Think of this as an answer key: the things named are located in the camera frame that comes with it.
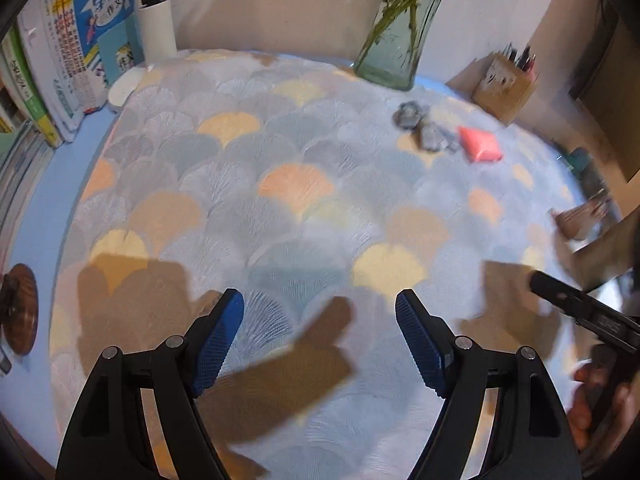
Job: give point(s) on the beige handbag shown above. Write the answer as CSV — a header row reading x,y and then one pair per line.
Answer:
x,y
582,220

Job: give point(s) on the green glass vase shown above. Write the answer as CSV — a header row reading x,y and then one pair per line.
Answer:
x,y
395,50

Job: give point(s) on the round wooden coaster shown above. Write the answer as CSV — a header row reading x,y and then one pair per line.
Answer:
x,y
22,310

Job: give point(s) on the green plant stems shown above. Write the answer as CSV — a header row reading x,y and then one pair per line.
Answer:
x,y
405,0

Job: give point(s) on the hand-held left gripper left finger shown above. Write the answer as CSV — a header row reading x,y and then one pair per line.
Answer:
x,y
220,340

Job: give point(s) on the green grey object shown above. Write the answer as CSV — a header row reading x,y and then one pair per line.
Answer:
x,y
582,160

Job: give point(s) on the bunch of pens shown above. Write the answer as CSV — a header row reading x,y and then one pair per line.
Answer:
x,y
522,60

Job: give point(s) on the person's right hand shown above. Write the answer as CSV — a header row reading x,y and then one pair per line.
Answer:
x,y
580,400

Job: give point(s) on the small teal book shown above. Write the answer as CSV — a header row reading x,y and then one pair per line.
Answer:
x,y
120,55

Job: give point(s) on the crumpled grey foil pieces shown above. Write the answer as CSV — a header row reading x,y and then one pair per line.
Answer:
x,y
430,135

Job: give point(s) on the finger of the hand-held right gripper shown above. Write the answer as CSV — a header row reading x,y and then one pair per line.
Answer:
x,y
555,287

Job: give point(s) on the person's right forearm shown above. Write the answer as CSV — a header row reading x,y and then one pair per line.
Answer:
x,y
610,247

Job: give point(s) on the green spine book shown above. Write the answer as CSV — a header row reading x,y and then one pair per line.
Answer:
x,y
20,90

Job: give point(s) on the pink packet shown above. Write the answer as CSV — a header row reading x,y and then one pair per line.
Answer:
x,y
480,145

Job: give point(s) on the white desk lamp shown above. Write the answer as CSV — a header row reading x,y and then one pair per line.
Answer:
x,y
155,25

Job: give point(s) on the wooden pen holder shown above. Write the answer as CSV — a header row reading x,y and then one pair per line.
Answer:
x,y
505,92

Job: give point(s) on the fan print tablecloth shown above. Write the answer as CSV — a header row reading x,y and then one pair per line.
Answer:
x,y
300,170

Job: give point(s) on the blue cover workbook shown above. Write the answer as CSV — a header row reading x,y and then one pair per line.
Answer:
x,y
100,10

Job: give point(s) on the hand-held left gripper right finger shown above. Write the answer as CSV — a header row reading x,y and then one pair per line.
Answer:
x,y
422,340

